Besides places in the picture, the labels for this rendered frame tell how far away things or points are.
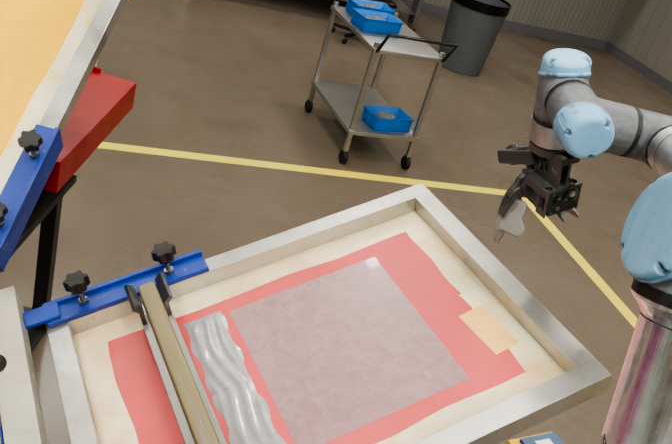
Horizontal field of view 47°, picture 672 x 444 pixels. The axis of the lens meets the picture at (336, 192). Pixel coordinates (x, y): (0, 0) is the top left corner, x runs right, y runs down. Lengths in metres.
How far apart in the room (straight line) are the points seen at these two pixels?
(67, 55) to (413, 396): 1.07
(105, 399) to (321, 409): 0.36
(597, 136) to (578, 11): 9.54
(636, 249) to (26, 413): 0.90
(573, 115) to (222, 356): 0.70
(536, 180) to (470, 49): 6.27
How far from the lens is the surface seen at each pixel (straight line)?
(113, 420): 1.33
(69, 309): 1.47
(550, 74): 1.22
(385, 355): 1.32
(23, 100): 1.77
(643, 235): 0.82
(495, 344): 1.34
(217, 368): 1.34
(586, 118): 1.12
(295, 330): 1.38
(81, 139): 2.09
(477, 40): 7.53
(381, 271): 1.47
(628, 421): 0.85
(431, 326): 1.37
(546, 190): 1.30
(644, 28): 10.59
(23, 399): 1.30
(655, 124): 1.19
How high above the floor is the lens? 2.05
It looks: 27 degrees down
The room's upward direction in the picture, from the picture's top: 17 degrees clockwise
